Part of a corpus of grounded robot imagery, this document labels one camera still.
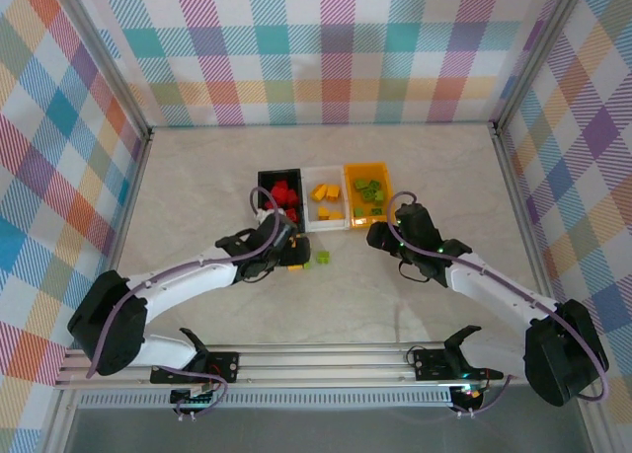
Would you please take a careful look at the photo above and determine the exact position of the orange plastic bin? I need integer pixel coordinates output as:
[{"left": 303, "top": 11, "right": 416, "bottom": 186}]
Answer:
[{"left": 344, "top": 161, "right": 395, "bottom": 227}]

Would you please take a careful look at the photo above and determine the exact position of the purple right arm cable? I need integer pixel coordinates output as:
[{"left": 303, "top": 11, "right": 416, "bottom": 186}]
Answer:
[{"left": 385, "top": 189, "right": 611, "bottom": 403}]

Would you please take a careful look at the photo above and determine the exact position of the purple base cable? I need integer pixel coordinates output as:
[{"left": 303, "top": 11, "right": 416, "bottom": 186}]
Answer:
[
  {"left": 451, "top": 348, "right": 513, "bottom": 419},
  {"left": 157, "top": 366, "right": 231, "bottom": 422}
]

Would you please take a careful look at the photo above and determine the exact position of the black plastic bin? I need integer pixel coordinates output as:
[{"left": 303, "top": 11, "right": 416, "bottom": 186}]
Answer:
[{"left": 257, "top": 168, "right": 305, "bottom": 232}]

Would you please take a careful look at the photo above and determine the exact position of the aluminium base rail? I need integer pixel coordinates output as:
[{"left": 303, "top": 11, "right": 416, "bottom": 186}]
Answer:
[{"left": 52, "top": 341, "right": 596, "bottom": 391}]

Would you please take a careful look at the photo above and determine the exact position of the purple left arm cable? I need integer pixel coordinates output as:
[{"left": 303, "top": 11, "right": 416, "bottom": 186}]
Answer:
[{"left": 86, "top": 186, "right": 285, "bottom": 379}]

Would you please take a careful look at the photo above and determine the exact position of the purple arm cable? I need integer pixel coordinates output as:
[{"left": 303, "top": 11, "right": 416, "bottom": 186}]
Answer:
[
  {"left": 86, "top": 186, "right": 285, "bottom": 379},
  {"left": 385, "top": 189, "right": 611, "bottom": 403}
]

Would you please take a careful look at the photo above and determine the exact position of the grey slotted cable duct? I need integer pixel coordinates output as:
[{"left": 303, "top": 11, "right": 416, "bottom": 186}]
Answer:
[{"left": 77, "top": 389, "right": 455, "bottom": 411}]

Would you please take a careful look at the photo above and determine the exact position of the aluminium side rail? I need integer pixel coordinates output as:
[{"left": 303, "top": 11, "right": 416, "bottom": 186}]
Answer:
[
  {"left": 491, "top": 124, "right": 618, "bottom": 453},
  {"left": 41, "top": 129, "right": 154, "bottom": 453}
]

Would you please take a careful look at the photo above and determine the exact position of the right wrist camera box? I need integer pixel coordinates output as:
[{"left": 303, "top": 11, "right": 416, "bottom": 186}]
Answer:
[{"left": 397, "top": 203, "right": 435, "bottom": 242}]

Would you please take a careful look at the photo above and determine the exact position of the aluminium corner post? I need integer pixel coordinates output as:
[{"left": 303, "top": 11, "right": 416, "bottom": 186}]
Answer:
[
  {"left": 51, "top": 0, "right": 154, "bottom": 143},
  {"left": 491, "top": 0, "right": 592, "bottom": 136}
]

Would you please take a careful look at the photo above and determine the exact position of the white plastic bin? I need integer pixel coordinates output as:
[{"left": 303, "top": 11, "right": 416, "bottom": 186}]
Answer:
[{"left": 301, "top": 165, "right": 350, "bottom": 233}]

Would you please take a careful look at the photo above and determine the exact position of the small controller board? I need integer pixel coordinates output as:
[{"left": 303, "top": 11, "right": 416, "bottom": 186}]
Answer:
[
  {"left": 451, "top": 383, "right": 488, "bottom": 404},
  {"left": 170, "top": 386, "right": 221, "bottom": 417}
]

